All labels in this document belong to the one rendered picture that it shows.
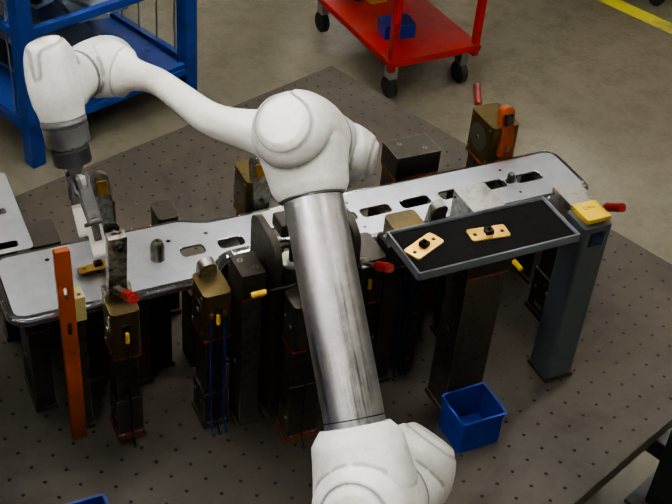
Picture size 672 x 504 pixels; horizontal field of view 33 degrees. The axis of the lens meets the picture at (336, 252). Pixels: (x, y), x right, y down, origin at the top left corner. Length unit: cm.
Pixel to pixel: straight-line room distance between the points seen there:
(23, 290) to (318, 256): 76
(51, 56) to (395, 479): 102
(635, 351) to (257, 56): 285
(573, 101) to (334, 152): 339
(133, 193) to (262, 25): 246
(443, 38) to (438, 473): 329
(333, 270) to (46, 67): 73
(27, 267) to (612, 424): 131
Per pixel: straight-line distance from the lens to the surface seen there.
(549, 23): 577
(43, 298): 233
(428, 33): 506
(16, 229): 251
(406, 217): 242
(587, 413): 262
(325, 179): 181
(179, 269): 238
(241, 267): 219
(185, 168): 320
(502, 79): 521
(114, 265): 217
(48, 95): 222
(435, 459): 195
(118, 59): 231
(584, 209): 241
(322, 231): 181
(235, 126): 206
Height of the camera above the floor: 252
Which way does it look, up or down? 39 degrees down
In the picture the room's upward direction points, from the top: 5 degrees clockwise
